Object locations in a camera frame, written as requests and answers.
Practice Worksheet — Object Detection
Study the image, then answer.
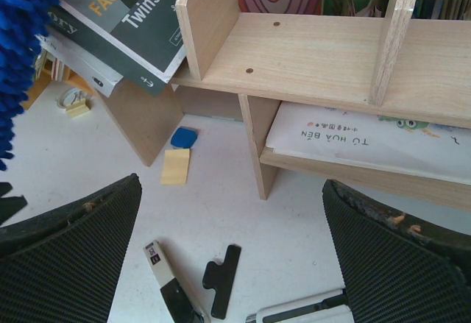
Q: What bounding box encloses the spiral notebook white cover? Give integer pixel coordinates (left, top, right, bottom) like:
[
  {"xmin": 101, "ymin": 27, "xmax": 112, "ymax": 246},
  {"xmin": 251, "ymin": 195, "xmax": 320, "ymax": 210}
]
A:
[{"xmin": 266, "ymin": 102, "xmax": 470, "ymax": 185}]

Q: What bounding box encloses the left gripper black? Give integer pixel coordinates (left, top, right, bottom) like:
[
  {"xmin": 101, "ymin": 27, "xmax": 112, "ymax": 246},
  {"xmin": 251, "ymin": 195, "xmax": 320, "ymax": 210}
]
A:
[{"xmin": 0, "ymin": 182, "xmax": 27, "ymax": 224}]

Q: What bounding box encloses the orange wooden book stand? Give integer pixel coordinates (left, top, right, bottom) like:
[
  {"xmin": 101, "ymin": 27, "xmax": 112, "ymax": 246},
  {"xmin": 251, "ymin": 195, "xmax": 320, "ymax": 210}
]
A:
[{"xmin": 21, "ymin": 49, "xmax": 93, "ymax": 110}]

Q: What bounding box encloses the blue fluffy duster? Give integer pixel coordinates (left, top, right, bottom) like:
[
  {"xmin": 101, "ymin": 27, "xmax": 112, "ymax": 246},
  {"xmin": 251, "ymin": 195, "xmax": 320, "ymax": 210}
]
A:
[{"xmin": 1, "ymin": 0, "xmax": 59, "ymax": 171}]

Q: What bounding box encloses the light wooden bookshelf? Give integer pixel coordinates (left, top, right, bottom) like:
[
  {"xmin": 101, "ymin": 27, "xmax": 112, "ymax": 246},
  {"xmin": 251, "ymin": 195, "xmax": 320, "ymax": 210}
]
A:
[{"xmin": 93, "ymin": 0, "xmax": 471, "ymax": 212}]

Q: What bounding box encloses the beige black stapler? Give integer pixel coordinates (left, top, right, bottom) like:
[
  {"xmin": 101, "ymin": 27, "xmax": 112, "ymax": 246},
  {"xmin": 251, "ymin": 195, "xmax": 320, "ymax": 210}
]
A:
[{"xmin": 143, "ymin": 241, "xmax": 210, "ymax": 322}]

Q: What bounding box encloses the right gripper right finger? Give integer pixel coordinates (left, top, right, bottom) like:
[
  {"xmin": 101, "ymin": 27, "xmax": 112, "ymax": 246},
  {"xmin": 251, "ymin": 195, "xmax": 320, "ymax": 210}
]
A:
[{"xmin": 322, "ymin": 180, "xmax": 470, "ymax": 322}]

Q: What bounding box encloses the black clip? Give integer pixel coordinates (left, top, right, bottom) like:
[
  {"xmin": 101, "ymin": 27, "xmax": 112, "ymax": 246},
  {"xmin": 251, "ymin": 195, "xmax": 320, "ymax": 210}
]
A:
[{"xmin": 202, "ymin": 244, "xmax": 241, "ymax": 320}]

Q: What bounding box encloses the Twins story book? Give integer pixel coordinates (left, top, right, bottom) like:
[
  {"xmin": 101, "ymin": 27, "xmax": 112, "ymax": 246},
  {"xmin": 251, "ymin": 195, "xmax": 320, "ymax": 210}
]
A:
[{"xmin": 51, "ymin": 0, "xmax": 186, "ymax": 95}]

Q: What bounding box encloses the white Chokladfabriken book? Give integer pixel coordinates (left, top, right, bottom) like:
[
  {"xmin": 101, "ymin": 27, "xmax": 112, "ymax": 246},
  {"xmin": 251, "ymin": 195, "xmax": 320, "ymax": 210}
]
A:
[{"xmin": 37, "ymin": 33, "xmax": 124, "ymax": 97}]

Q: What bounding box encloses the blue eraser block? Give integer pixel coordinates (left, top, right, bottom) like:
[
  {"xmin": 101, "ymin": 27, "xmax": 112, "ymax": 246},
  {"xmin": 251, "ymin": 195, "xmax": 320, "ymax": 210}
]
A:
[{"xmin": 170, "ymin": 127, "xmax": 198, "ymax": 149}]

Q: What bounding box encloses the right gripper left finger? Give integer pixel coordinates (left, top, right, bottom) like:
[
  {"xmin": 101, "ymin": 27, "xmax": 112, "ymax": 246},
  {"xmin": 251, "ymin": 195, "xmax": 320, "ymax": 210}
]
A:
[{"xmin": 1, "ymin": 174, "xmax": 142, "ymax": 322}]

